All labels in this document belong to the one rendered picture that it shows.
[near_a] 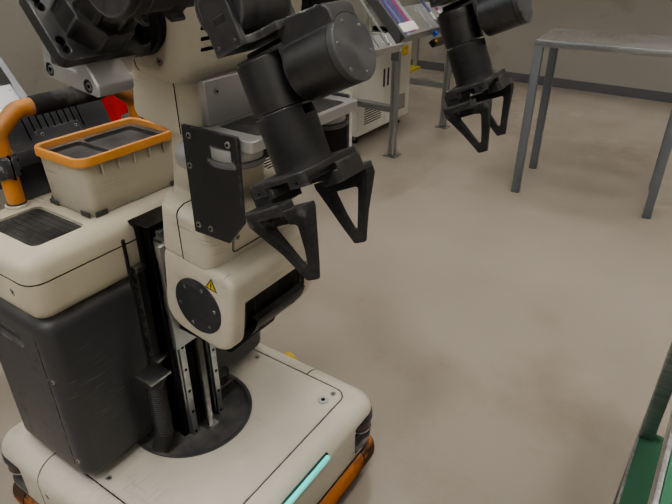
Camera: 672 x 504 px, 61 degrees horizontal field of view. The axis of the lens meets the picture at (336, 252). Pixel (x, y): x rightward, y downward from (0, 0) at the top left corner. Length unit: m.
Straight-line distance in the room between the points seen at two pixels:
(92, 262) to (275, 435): 0.56
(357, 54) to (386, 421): 1.40
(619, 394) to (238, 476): 1.25
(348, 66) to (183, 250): 0.54
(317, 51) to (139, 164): 0.72
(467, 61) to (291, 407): 0.89
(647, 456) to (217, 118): 1.05
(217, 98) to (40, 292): 0.46
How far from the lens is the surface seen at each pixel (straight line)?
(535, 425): 1.85
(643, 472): 1.33
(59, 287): 1.07
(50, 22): 0.72
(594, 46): 3.08
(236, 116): 0.83
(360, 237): 0.61
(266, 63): 0.53
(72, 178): 1.13
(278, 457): 1.31
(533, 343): 2.15
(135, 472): 1.35
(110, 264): 1.12
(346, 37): 0.49
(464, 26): 0.89
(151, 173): 1.18
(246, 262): 0.93
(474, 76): 0.89
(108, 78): 0.73
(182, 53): 0.78
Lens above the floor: 1.27
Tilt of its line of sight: 30 degrees down
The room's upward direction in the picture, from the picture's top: straight up
